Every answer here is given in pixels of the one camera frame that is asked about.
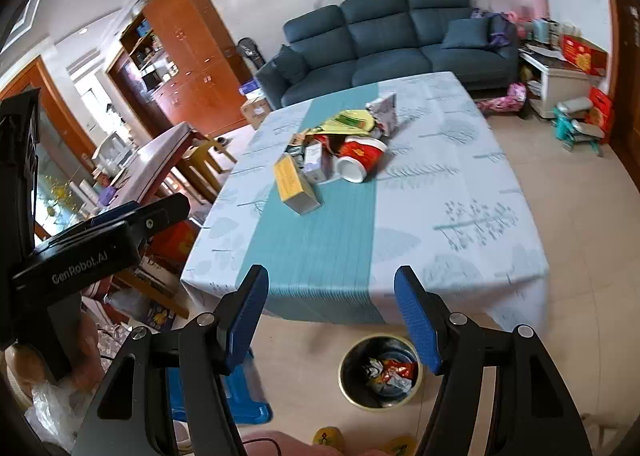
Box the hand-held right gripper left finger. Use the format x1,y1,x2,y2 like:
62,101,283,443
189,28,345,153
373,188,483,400
72,264,270,456

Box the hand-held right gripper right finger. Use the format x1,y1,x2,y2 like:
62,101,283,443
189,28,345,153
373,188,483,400
394,266,608,456

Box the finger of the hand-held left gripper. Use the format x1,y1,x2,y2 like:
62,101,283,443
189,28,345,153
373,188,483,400
92,201,148,227
127,193,192,257

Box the red snack packet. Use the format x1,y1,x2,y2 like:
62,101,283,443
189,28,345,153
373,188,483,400
380,358,418,387

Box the dark bin with yellow rim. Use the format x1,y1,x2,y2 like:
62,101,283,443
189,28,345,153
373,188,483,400
338,335,423,409

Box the cream yellow carton box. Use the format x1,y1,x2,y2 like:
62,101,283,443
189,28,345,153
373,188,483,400
274,154,322,215

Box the small white carton box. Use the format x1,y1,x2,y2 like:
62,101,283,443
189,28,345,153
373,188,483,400
302,142,333,185

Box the red brown snack bag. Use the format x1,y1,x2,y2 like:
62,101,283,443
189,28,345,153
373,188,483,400
312,134,346,157

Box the red instant noodle cup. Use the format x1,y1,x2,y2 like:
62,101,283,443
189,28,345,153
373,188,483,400
334,136,388,184

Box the yellow green plastic bag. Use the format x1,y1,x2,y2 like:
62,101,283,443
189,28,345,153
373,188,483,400
320,109,376,134

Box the silver foil bag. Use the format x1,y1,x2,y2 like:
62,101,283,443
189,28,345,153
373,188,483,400
366,92,399,137

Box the person's left forearm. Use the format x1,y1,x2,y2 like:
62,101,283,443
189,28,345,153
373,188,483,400
75,281,108,387

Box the red plastic container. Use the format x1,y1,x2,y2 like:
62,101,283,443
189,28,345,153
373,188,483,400
150,222,201,269

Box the wooden dining table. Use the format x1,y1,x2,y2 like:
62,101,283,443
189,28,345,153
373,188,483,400
95,122,208,217

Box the yellow plastic stool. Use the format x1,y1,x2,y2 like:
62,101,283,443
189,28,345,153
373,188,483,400
176,138,238,204

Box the blue plastic stool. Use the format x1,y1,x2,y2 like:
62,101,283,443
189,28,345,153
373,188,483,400
167,356,273,427

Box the table with tree-pattern cloth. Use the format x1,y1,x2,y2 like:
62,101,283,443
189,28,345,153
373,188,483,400
180,70,551,331

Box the person's right yellow slipper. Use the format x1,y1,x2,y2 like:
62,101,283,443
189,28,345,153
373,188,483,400
382,436,418,456

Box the person's yellow slipper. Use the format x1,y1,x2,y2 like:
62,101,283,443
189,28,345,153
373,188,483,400
312,427,346,449
382,436,418,456

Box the person's left leg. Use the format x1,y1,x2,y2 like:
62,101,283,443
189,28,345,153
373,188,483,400
240,431,361,456

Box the cardboard box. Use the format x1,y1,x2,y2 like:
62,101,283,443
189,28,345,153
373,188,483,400
240,96,273,129

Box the person's left yellow slipper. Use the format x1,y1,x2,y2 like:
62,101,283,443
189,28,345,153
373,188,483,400
312,427,346,449

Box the clear plastic bag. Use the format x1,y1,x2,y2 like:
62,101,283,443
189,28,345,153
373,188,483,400
25,381,91,452

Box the wooden cabinet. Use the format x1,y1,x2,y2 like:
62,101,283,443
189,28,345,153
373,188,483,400
107,0,253,137

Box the black racket bag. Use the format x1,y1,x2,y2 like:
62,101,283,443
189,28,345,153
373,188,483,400
236,37,266,71

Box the dark blue sofa cushion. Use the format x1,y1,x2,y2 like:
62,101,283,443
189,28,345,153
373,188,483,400
441,18,493,49
274,46,310,85

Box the pink patterned bag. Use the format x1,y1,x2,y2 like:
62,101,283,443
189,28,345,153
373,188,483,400
477,83,528,114

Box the teal step stools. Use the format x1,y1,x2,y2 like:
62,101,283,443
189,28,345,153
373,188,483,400
552,98,606,157

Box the white side cabinet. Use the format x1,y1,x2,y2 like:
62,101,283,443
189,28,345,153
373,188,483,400
520,48,591,119

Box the red gift bag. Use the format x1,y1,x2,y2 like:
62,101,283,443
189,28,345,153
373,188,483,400
587,87,616,144

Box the blue sofa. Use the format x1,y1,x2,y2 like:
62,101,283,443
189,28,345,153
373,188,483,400
256,0,521,109

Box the purple backpack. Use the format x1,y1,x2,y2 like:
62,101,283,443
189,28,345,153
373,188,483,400
487,13,518,49

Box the red gift box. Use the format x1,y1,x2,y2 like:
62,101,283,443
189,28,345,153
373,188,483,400
559,34,608,76

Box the pale green appliance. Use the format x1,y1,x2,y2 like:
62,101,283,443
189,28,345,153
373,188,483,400
530,18,561,44

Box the pink gift bag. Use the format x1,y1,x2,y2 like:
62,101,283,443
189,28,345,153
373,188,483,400
520,0,548,21

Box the wooden door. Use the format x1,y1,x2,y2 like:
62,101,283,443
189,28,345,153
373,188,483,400
602,0,640,151

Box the black cable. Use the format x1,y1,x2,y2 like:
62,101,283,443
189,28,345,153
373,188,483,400
250,438,283,456

